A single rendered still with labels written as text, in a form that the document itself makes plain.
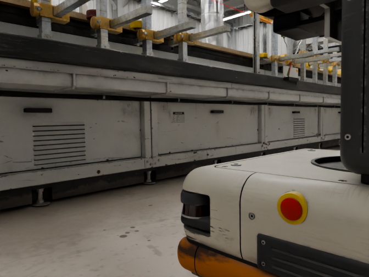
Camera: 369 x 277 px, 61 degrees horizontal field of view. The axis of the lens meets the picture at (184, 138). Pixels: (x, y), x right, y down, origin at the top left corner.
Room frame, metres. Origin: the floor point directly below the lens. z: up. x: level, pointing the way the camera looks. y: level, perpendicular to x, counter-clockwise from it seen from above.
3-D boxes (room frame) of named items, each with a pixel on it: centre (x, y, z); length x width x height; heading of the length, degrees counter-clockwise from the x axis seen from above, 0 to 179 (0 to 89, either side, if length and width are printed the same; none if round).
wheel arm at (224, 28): (1.75, -0.08, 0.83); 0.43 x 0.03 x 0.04; 45
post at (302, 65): (2.82, -1.07, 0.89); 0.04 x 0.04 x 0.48; 45
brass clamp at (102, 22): (1.43, 0.34, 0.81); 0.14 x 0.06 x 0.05; 135
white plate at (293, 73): (2.61, -0.89, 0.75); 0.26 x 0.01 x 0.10; 135
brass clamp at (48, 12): (1.26, 0.52, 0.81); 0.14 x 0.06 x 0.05; 135
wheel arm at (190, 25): (1.57, 0.10, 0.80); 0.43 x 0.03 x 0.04; 45
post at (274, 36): (2.47, -0.71, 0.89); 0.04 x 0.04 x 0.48; 45
